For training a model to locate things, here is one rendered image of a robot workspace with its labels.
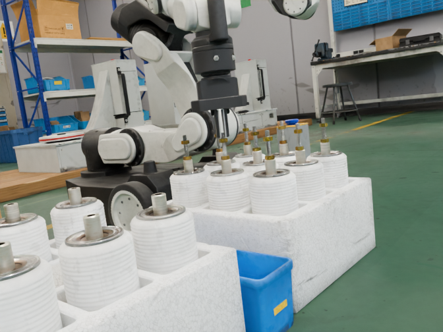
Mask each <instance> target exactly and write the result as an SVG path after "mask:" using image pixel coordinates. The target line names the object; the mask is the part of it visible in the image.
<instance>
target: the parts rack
mask: <svg viewBox="0 0 443 332"><path fill-rule="evenodd" d="M14 1H16V0H12V1H9V2H8V3H6V1H5V0H0V3H1V10H2V13H3V20H4V25H5V31H6V35H7V42H8V46H9V53H10V56H11V63H12V67H13V74H14V78H15V84H16V91H17V96H18V102H19V106H20V113H21V117H22V123H23V127H24V128H30V126H31V124H32V121H33V118H34V115H35V113H36V109H37V107H38V104H39V101H41V105H42V113H43V116H44V124H45V130H43V131H42V132H46V134H43V137H44V136H53V135H57V134H60V133H66V134H67V133H74V132H84V130H85V129H82V130H74V131H69V132H60V133H55V134H52V133H51V125H50V121H49V114H48V110H47V103H46V101H47V100H56V99H72V98H82V97H95V96H96V89H95V88H91V89H80V90H59V91H48V92H45V91H44V84H43V80H42V73H41V68H40V62H39V57H38V53H119V56H120V59H125V58H124V56H125V57H126V58H127V59H129V58H128V57H127V56H126V55H125V54H124V53H123V52H124V51H126V50H130V49H132V48H128V49H123V48H126V47H132V44H131V43H129V42H128V41H114V40H82V39H64V38H35V35H34V28H33V24H32V16H31V12H30V5H29V1H28V0H23V4H22V8H21V12H20V16H19V19H18V24H17V27H16V31H15V36H14V39H13V37H12V34H11V27H10V22H9V16H8V12H7V5H8V4H10V3H12V2H14ZM23 10H24V12H25V16H26V23H27V27H28V34H29V38H30V39H29V40H27V41H24V42H22V43H18V44H16V45H14V44H15V39H16V35H17V32H18V27H19V24H20V20H21V17H22V13H23ZM15 52H30V53H32V56H33V61H34V68H35V71H36V77H35V76H34V74H33V73H32V72H31V71H30V69H29V68H28V67H27V66H26V65H25V64H24V62H23V61H22V60H21V59H20V57H19V56H18V55H17V54H16V53H15ZM16 57H17V58H18V60H19V61H20V62H21V63H22V64H23V65H24V67H25V68H26V69H27V71H28V72H29V73H30V74H31V75H32V76H33V77H34V79H35V80H36V82H37V83H38V84H37V85H38V87H35V88H29V89H25V90H22V88H21V83H20V76H19V73H18V66H17V61H16ZM37 88H38V90H39V93H36V94H30V95H26V96H23V95H22V92H25V91H28V90H33V89H37ZM139 89H140V91H144V92H143V94H142V96H141V100H142V98H143V96H144V94H145V92H146V91H147V87H146V85H145V86H139ZM31 101H37V102H36V106H35V109H34V112H33V115H32V118H31V120H30V123H29V125H28V120H27V116H26V109H25V105H24V102H31Z"/></svg>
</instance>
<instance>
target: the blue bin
mask: <svg viewBox="0 0 443 332"><path fill-rule="evenodd" d="M236 253H237V263H238V269H239V280H240V286H241V297H242V303H243V313H244V320H245V330H246V332H286V331H287V330H288V329H289V328H290V327H292V326H293V323H294V322H293V295H292V281H291V270H292V269H293V260H292V259H291V258H288V257H283V256H275V255H270V254H262V253H258V252H249V251H245V250H237V249H236Z"/></svg>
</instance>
